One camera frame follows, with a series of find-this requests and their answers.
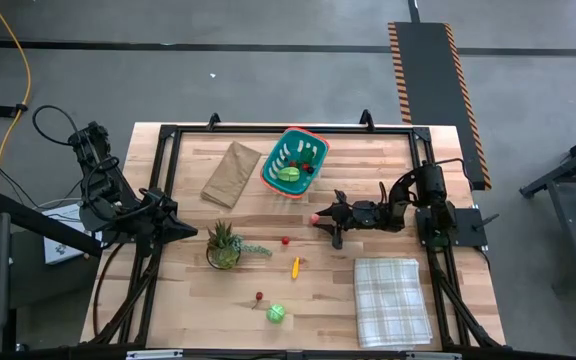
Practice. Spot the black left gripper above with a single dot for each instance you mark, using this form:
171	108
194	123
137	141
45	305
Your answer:
153	220

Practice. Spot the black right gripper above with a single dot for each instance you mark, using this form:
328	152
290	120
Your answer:
365	215

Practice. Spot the pink toy peach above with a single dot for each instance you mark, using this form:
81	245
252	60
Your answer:
314	219

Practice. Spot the light green toy vegetable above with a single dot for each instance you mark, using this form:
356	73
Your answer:
288	173

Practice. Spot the red toy cherry with stem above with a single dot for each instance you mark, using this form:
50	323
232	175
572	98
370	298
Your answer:
259	296

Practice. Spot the green toy cabbage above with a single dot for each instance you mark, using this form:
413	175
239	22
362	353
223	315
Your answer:
275	313

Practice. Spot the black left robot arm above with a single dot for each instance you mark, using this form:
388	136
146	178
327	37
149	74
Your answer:
103	190

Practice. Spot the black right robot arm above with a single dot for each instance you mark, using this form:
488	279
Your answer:
430	182

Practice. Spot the potted succulent plant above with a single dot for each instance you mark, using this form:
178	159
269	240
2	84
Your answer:
223	250

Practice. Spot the dark green toy vegetable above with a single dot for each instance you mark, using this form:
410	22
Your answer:
308	155

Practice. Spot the brown paper bag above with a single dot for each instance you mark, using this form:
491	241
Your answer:
230	175

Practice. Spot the teal basket with orange rim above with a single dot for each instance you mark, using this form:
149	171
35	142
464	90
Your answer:
290	136

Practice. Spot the white plaid towel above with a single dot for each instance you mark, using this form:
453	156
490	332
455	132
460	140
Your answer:
393	300

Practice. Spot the white booklet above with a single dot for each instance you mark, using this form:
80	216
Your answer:
60	254

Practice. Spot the black rig support beam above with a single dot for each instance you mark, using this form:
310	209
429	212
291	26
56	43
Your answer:
28	215

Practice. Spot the black floor mat striped edges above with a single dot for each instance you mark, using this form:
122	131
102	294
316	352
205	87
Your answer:
428	100

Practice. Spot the black rig support stand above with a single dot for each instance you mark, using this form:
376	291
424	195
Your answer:
568	165

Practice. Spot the grey metal bracket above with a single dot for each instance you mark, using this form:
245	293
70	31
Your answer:
153	355
433	356

